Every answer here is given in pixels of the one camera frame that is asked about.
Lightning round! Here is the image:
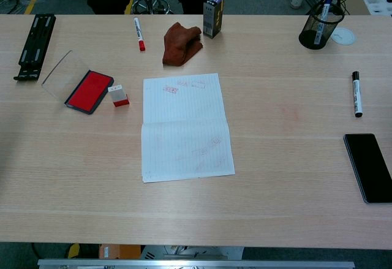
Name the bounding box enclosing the black mesh pen holder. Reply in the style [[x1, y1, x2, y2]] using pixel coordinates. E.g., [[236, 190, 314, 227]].
[[298, 1, 345, 50]]

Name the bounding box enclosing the dark carton box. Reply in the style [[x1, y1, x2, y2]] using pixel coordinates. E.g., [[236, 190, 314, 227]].
[[203, 0, 225, 40]]

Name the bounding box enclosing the aluminium rail profile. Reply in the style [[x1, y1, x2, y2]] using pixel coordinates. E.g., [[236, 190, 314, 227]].
[[37, 258, 356, 269]]

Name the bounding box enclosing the cardboard box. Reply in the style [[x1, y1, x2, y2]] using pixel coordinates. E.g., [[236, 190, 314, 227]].
[[336, 0, 392, 16]]

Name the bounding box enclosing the orange box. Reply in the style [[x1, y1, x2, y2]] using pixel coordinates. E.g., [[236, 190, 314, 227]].
[[98, 243, 141, 260]]

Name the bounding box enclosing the red and white stamp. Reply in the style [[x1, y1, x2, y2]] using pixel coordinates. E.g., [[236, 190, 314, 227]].
[[107, 84, 130, 108]]

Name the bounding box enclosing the white marker with black cap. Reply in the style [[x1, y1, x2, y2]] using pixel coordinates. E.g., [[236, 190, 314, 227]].
[[351, 70, 364, 118]]

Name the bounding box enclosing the brown cloth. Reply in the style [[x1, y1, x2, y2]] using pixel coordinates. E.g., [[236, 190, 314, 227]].
[[162, 21, 204, 67]]

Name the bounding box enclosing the white marker with red cap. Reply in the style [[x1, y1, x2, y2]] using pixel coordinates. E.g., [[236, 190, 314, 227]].
[[133, 17, 146, 52]]

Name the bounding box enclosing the black metal bracket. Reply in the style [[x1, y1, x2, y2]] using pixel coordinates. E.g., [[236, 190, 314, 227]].
[[13, 13, 57, 82]]

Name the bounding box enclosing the white device under table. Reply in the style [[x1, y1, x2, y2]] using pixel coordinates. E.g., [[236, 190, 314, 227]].
[[140, 244, 244, 260]]

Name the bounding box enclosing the black smartphone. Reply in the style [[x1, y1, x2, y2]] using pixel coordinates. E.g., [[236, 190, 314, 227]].
[[342, 133, 392, 205]]

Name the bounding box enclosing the white lined paper sheet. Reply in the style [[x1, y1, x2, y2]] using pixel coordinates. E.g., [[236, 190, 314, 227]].
[[141, 72, 236, 184]]

